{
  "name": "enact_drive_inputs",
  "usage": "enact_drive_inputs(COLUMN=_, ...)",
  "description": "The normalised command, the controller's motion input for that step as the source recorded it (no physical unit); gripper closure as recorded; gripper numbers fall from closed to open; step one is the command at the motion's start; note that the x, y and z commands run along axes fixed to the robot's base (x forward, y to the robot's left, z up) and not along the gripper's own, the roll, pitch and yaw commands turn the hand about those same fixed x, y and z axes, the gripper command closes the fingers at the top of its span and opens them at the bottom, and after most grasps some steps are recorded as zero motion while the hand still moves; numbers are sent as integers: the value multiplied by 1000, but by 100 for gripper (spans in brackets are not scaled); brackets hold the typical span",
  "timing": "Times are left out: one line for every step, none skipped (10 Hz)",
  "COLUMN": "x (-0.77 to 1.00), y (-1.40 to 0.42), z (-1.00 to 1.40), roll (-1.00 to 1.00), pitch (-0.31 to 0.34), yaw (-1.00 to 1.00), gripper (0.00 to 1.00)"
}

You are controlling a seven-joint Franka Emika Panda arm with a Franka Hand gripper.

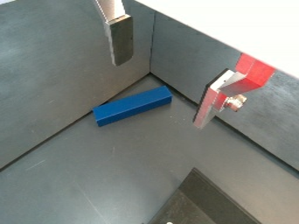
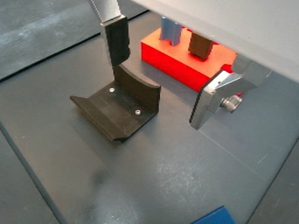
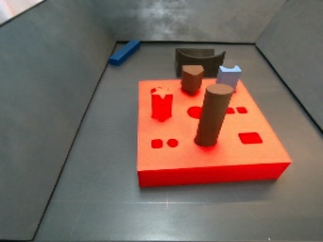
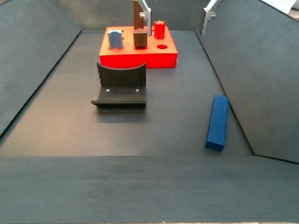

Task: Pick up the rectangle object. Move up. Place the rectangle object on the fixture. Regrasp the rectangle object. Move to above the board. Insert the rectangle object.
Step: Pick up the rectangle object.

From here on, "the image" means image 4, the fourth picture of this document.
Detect blue rectangular block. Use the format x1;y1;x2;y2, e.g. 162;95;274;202
205;95;229;151

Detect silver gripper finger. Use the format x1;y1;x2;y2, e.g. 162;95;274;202
200;0;220;35
137;0;152;36

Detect red peg board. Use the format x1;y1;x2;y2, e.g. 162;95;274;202
98;26;177;68

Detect tall brown cylinder peg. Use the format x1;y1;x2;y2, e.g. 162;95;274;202
133;0;144;29

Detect black curved fixture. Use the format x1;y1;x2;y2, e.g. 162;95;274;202
90;64;146;107

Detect red star peg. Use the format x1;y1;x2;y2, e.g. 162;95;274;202
153;20;165;39

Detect short brown prism peg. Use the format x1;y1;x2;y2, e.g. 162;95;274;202
133;28;146;48

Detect light blue peg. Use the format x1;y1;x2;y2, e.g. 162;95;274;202
106;30;124;49

